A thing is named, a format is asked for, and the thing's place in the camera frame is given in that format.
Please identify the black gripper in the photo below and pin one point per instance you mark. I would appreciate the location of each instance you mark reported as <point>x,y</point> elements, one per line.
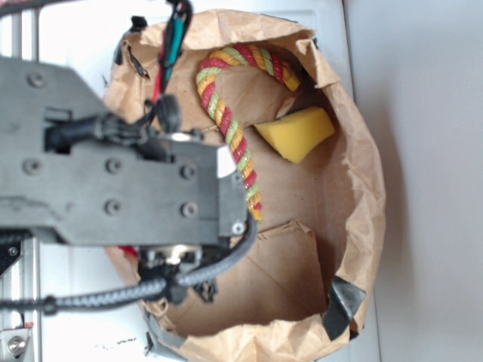
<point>73,172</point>

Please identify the red paper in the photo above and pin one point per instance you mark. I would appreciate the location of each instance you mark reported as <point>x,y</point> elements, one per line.
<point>129,253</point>

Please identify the brown paper bag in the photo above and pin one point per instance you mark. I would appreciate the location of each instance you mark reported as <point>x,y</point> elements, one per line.
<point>304,289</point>

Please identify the yellow sponge wedge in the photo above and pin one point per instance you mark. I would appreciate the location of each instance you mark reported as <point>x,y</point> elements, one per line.
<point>294,136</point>

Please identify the black mounting bracket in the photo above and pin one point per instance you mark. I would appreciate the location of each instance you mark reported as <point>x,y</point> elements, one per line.
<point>11,248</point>

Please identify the aluminium frame rail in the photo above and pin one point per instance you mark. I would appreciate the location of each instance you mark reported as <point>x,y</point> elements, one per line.
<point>21,281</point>

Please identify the twisted multicolour rope toy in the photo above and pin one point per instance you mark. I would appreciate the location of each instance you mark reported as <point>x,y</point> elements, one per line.
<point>215,106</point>

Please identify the silver corner bracket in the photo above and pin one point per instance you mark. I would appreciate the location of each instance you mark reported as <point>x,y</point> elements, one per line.
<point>16,345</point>

